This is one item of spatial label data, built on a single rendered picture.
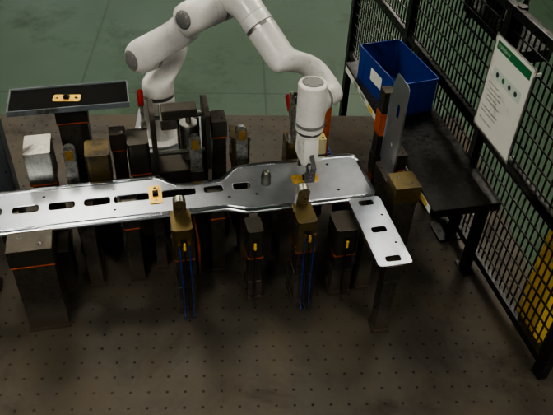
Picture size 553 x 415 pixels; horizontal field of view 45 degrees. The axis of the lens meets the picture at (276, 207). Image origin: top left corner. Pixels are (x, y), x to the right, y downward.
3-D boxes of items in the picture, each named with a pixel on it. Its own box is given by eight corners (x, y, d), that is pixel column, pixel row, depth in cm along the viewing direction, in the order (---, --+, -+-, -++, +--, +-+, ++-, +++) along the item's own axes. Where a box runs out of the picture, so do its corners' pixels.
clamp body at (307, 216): (293, 313, 208) (299, 230, 185) (284, 285, 217) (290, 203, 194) (313, 310, 209) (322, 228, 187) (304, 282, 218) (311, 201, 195)
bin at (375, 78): (392, 118, 233) (397, 85, 224) (355, 75, 254) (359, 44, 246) (433, 110, 237) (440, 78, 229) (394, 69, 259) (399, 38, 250)
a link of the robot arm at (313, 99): (310, 109, 201) (290, 120, 196) (313, 69, 193) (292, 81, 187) (332, 119, 197) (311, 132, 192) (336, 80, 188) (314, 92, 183)
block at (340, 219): (331, 303, 212) (339, 239, 193) (321, 277, 220) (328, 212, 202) (352, 300, 213) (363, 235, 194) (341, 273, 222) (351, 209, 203)
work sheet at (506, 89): (506, 165, 195) (536, 70, 175) (472, 122, 212) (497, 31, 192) (512, 164, 196) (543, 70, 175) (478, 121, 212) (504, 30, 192)
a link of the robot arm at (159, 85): (135, 93, 248) (128, 34, 232) (174, 75, 258) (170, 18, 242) (155, 106, 242) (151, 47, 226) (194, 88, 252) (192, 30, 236)
